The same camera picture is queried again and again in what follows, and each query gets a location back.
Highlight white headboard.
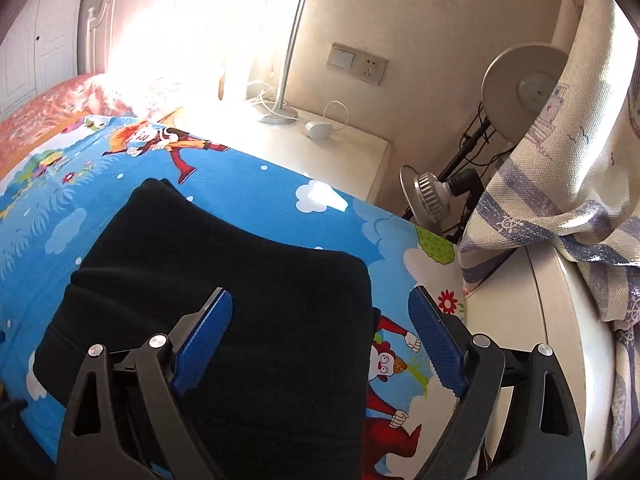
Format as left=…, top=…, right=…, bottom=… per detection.
left=85, top=0, right=241, bottom=86

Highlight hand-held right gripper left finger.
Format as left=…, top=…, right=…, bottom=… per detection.
left=56, top=287, right=233, bottom=480

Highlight blue cartoon printed bed sheet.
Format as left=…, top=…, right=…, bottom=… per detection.
left=0, top=115, right=468, bottom=480

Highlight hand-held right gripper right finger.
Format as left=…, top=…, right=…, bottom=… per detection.
left=407, top=286, right=588, bottom=480

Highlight wall switch and socket plate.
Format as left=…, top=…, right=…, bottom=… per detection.
left=326, top=42, right=390, bottom=86

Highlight small silver spot lamp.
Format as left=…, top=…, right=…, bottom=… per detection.
left=399, top=165, right=485, bottom=225

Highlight orange floral quilt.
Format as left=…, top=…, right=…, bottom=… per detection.
left=0, top=72, right=186, bottom=181

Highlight white wardrobe door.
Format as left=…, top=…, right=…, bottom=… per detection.
left=0, top=0, right=91, bottom=111

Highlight white cabinet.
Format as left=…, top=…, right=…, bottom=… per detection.
left=462, top=245, right=618, bottom=480

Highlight white nightstand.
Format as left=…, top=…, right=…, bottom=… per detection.
left=170, top=97, right=392, bottom=206

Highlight white charger with cable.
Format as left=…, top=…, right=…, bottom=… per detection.
left=306, top=101, right=350, bottom=140

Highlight silver floor lamp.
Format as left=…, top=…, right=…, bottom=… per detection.
left=257, top=0, right=315, bottom=125

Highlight black pants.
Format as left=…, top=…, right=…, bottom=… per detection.
left=32, top=177, right=382, bottom=480

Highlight striped white blue cloth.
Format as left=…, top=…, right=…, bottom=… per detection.
left=459, top=0, right=640, bottom=461

